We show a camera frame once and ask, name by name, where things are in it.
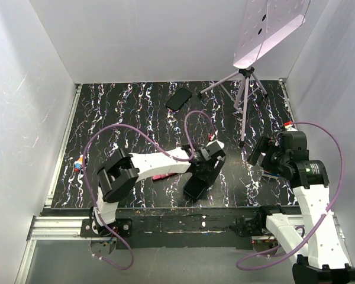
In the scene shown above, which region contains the yellow and blue toy brick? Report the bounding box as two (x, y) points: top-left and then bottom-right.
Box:
(262, 170), (280, 179)

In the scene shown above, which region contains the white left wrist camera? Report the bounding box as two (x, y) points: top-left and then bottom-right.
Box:
(206, 134), (224, 149)

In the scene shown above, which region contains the lilac perforated board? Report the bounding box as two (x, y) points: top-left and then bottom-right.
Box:
(233, 0), (311, 69)

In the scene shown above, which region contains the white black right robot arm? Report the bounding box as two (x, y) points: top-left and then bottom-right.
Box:
(247, 131), (355, 283)

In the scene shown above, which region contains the aluminium frame rail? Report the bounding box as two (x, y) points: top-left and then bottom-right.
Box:
(26, 215), (86, 241)

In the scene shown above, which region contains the black phone case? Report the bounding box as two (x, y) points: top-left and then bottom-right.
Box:
(183, 175), (214, 202)

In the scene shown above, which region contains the lilac tripod stand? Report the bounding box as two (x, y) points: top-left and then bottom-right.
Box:
(197, 66), (268, 148)

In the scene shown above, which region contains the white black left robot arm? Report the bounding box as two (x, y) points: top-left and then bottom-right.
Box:
(92, 140), (226, 237)

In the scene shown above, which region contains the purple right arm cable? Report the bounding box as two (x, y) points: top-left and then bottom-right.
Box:
(235, 121), (344, 271)

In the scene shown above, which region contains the small colourful toy figure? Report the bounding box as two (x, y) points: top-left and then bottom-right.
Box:
(73, 155), (83, 172)

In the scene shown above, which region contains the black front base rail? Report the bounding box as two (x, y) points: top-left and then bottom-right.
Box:
(79, 206), (285, 252)

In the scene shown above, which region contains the pink cylindrical tool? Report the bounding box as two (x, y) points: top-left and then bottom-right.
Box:
(152, 173), (176, 182)

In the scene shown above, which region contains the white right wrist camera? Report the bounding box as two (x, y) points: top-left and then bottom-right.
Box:
(282, 121), (298, 132)

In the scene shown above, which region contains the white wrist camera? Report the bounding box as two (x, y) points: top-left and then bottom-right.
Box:
(206, 134), (224, 149)
(282, 121), (298, 132)

